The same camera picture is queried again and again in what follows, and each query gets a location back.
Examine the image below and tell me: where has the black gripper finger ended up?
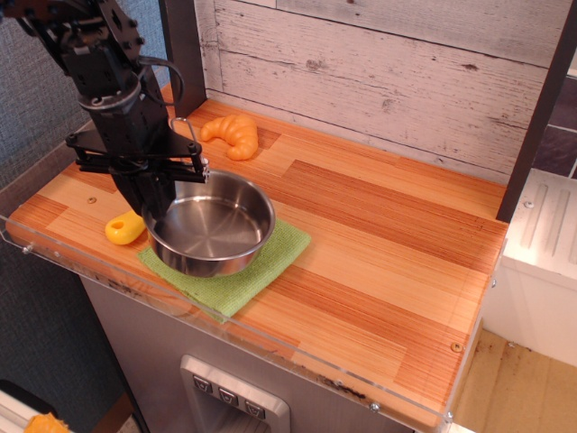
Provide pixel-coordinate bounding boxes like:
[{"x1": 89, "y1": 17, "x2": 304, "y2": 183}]
[{"x1": 110, "y1": 170, "x2": 176, "y2": 219}]

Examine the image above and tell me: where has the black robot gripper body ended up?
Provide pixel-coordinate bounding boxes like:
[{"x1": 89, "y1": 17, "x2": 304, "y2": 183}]
[{"x1": 66, "y1": 88, "x2": 209, "y2": 183}]

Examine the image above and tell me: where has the silver steel pot with handle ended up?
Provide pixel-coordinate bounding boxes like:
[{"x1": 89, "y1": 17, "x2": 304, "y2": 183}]
[{"x1": 141, "y1": 117, "x2": 277, "y2": 278}]

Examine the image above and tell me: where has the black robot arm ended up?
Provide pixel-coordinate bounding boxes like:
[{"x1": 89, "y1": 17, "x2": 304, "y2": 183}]
[{"x1": 1, "y1": 1, "x2": 209, "y2": 220}]

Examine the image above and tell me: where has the green cloth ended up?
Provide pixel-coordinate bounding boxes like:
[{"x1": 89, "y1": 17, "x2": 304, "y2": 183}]
[{"x1": 137, "y1": 219, "x2": 311, "y2": 323}]

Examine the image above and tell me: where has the orange toy croissant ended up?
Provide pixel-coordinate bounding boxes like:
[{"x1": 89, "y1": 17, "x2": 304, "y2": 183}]
[{"x1": 200, "y1": 115, "x2": 259, "y2": 161}]

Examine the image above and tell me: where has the silver toy fridge dispenser panel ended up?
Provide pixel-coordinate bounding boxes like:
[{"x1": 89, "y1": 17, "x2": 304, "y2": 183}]
[{"x1": 180, "y1": 355, "x2": 291, "y2": 432}]

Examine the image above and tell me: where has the orange object at corner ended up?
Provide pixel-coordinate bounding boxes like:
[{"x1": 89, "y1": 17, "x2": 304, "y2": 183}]
[{"x1": 23, "y1": 413, "x2": 71, "y2": 433}]

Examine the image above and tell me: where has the white toy cabinet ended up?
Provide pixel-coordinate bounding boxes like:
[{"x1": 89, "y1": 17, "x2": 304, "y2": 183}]
[{"x1": 481, "y1": 170, "x2": 576, "y2": 365}]

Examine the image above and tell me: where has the yellow handled toy knife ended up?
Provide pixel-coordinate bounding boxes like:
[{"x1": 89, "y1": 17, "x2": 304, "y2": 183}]
[{"x1": 105, "y1": 210, "x2": 146, "y2": 245}]

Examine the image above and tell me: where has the dark left shelf post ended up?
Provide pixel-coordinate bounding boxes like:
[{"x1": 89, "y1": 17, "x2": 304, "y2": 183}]
[{"x1": 159, "y1": 0, "x2": 206, "y2": 117}]

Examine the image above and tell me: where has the dark shelf post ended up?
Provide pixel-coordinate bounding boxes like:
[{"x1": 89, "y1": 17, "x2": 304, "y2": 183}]
[
  {"x1": 496, "y1": 1, "x2": 576, "y2": 223},
  {"x1": 159, "y1": 0, "x2": 206, "y2": 117}
]

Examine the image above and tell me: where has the clear acrylic guard rail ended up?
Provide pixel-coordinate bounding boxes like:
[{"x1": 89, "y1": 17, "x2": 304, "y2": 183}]
[{"x1": 0, "y1": 67, "x2": 508, "y2": 433}]

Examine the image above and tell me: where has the dark right shelf post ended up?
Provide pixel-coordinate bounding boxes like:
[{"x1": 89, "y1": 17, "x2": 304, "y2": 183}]
[{"x1": 496, "y1": 1, "x2": 576, "y2": 223}]

